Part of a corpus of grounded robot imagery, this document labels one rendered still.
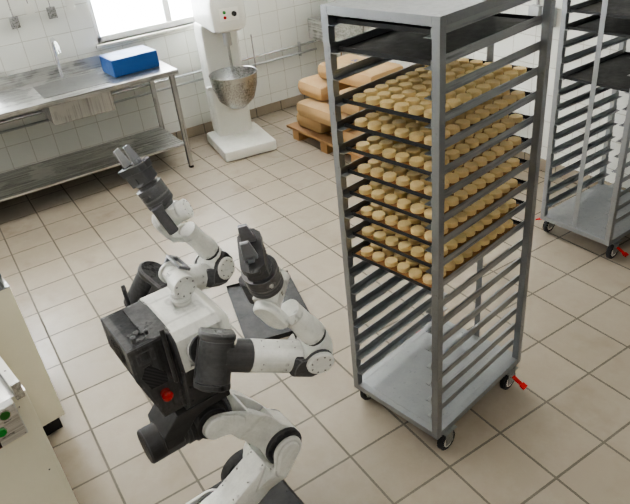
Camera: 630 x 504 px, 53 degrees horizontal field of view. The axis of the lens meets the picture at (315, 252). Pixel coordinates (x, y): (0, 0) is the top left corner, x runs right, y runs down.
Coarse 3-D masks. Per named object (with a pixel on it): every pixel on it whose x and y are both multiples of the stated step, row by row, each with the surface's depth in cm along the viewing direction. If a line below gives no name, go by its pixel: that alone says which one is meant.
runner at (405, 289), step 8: (400, 288) 287; (408, 288) 290; (392, 296) 284; (400, 296) 286; (376, 304) 278; (384, 304) 282; (368, 312) 275; (376, 312) 278; (360, 320) 273; (368, 320) 273
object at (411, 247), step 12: (504, 204) 253; (516, 204) 256; (492, 216) 247; (372, 228) 247; (384, 228) 246; (468, 228) 240; (480, 228) 240; (384, 240) 242; (396, 240) 237; (408, 240) 238; (456, 240) 235; (468, 240) 236; (408, 252) 233; (420, 252) 229; (444, 252) 228
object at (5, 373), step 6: (0, 360) 211; (0, 366) 208; (6, 366) 208; (0, 372) 206; (6, 372) 205; (12, 372) 205; (6, 378) 203; (12, 378) 202; (6, 384) 207; (12, 384) 199; (18, 384) 200; (12, 390) 200; (18, 390) 201; (18, 396) 202; (24, 396) 203
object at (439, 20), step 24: (432, 24) 175; (432, 48) 179; (432, 72) 182; (432, 96) 186; (432, 120) 190; (432, 144) 194; (432, 168) 199; (432, 192) 203; (432, 216) 208; (432, 240) 213; (432, 264) 218; (432, 288) 223; (432, 312) 229; (432, 336) 235; (432, 360) 241; (432, 384) 248; (432, 408) 255; (432, 432) 262
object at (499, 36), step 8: (536, 16) 212; (520, 24) 207; (528, 24) 210; (536, 24) 214; (504, 32) 202; (512, 32) 205; (480, 40) 194; (488, 40) 197; (496, 40) 200; (464, 48) 190; (472, 48) 193; (480, 48) 196; (448, 56) 186; (456, 56) 189
